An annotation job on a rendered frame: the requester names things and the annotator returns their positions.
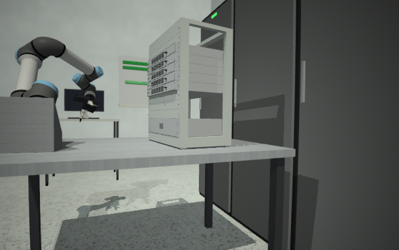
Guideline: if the white server rack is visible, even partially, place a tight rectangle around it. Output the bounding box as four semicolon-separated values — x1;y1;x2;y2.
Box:
147;17;233;150

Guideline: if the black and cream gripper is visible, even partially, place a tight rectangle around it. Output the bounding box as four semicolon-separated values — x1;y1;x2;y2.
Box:
79;94;99;122

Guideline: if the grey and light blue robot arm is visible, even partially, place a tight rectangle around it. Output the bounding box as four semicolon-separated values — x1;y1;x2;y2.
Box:
10;36;103;104

